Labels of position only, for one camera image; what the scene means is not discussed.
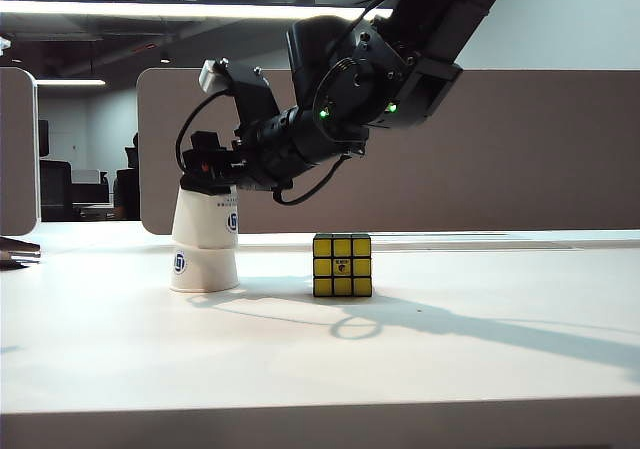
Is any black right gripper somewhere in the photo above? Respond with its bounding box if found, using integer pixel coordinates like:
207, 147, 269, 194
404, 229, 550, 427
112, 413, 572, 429
178, 130, 251, 194

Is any white paper cup blue logo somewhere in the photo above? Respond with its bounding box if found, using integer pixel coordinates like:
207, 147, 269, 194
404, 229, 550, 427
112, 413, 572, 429
171, 184, 241, 251
168, 245, 241, 294

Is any seated person in background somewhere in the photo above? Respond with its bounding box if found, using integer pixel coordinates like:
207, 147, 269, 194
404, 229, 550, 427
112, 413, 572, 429
112, 132, 141, 221

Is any white background box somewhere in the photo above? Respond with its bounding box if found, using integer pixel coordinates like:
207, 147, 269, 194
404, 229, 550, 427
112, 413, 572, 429
72, 168, 109, 186

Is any black background cabinet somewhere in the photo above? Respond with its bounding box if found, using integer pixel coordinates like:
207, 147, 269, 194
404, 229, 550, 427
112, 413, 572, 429
39, 161, 74, 222

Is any Rubik's cube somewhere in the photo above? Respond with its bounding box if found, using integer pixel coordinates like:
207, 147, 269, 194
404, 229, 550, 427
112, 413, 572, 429
312, 232, 374, 299

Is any short ceiling light strip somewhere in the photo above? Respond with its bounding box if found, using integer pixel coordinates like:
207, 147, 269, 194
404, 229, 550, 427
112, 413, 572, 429
37, 79, 107, 88

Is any long ceiling light strip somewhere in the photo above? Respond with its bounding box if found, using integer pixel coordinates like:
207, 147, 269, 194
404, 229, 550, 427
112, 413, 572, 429
0, 0, 396, 22

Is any narrow grey desk partition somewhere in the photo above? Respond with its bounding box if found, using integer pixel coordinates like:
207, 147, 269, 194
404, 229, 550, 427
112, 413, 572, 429
0, 67, 41, 237

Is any dark flat object on desk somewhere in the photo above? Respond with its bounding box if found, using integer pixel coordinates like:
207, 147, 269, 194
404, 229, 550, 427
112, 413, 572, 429
0, 236, 42, 272

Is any wide grey desk partition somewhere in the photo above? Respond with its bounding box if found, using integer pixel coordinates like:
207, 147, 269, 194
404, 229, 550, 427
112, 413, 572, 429
137, 67, 640, 235

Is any black camera cable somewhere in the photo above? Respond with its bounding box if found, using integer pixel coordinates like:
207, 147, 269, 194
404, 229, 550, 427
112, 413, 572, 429
174, 90, 227, 171

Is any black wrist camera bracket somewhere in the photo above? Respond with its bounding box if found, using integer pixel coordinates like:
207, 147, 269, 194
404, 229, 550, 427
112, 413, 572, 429
219, 62, 282, 131

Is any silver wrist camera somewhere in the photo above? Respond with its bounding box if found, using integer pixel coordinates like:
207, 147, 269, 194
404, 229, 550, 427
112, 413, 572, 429
198, 58, 231, 94

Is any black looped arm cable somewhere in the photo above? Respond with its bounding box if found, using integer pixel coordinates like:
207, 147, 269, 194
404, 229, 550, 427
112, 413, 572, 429
271, 150, 352, 207

